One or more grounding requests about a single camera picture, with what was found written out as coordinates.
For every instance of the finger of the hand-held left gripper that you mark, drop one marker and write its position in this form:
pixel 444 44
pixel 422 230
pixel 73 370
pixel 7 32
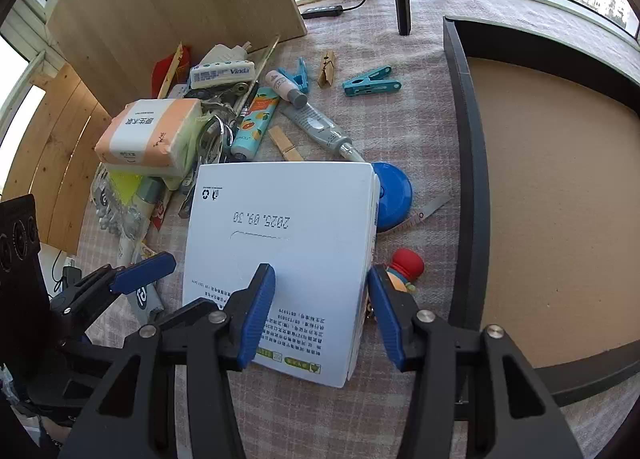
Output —
pixel 142 273

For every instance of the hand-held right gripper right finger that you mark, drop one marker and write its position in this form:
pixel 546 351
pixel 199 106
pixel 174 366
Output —
pixel 385 319

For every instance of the black inline controller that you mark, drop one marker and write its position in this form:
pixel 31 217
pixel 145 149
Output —
pixel 322 11

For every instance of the black pen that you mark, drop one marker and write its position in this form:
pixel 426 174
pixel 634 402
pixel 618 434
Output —
pixel 248 99

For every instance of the dotted white tissue packet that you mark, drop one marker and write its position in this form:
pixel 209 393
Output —
pixel 220 73

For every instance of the blue tape measure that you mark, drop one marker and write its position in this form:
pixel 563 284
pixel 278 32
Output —
pixel 395 194

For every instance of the large plywood board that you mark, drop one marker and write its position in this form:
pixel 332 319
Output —
pixel 165 4

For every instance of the wooden slat panel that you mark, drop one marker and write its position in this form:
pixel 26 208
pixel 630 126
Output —
pixel 50 154

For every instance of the red white snack packet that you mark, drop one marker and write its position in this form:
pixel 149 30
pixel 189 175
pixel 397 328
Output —
pixel 161 211

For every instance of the blue plastic clothespin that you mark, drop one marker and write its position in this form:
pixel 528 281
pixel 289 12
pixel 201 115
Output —
pixel 370 81
pixel 301 70

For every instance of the white box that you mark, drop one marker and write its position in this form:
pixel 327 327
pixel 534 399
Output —
pixel 280 219

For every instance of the silver metal clamp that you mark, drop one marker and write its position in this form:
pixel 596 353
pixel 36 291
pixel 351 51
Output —
pixel 227 93
pixel 215 136

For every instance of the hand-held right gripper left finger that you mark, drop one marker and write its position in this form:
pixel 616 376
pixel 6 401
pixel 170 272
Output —
pixel 257 319

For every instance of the red blue toy figure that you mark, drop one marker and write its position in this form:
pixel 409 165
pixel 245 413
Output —
pixel 407 264

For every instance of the grey squeeze tube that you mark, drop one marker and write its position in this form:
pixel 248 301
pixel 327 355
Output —
pixel 317 126

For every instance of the small white bottle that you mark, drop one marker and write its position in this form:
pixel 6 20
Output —
pixel 280 84

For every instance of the fruit print tube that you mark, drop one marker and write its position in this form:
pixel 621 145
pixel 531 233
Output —
pixel 252 124

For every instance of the red fabric pouch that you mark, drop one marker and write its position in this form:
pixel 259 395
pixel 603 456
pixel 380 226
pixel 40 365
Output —
pixel 162 71

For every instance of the black cardboard tray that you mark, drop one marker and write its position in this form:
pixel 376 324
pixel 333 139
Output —
pixel 550 189

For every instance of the bag of grey beads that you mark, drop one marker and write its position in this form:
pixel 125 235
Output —
pixel 107 209

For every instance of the yellow packet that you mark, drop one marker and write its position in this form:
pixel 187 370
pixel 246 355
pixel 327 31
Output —
pixel 125 185

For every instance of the wooden clothespin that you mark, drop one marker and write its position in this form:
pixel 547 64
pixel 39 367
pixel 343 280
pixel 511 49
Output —
pixel 285 143
pixel 327 70

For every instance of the orange white tissue pack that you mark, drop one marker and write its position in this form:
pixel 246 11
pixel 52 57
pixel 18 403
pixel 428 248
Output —
pixel 145 134

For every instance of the black power adapter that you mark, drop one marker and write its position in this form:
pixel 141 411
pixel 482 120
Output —
pixel 70 273

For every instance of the white sachet dark logo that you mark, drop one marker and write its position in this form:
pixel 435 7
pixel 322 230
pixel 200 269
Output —
pixel 142 299

